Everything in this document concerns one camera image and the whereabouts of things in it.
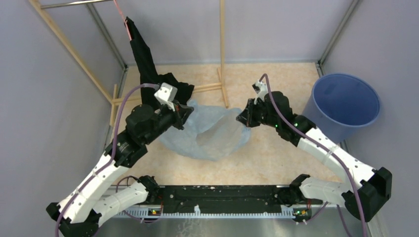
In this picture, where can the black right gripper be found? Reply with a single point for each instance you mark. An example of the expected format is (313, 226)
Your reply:
(246, 116)

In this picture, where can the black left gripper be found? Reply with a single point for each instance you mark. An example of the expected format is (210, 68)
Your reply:
(181, 115)

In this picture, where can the light blue plastic trash bag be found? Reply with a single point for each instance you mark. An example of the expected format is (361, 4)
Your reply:
(210, 133)

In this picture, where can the blue plastic trash bin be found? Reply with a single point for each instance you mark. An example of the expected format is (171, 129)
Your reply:
(341, 104)

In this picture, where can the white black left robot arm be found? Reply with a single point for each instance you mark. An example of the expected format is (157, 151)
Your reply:
(85, 210)

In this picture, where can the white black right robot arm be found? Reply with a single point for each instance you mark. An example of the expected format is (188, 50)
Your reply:
(363, 190)

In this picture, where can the black printed t-shirt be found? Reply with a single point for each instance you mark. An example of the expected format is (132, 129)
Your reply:
(146, 67)

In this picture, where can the pink clothes hanger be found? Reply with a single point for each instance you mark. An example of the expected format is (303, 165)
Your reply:
(123, 18)

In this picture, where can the metal hanging rod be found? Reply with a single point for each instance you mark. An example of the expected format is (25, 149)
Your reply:
(74, 3)

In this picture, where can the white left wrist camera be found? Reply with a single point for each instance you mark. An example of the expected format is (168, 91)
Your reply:
(165, 95)

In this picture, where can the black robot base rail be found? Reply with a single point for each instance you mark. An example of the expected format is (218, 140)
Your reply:
(223, 202)

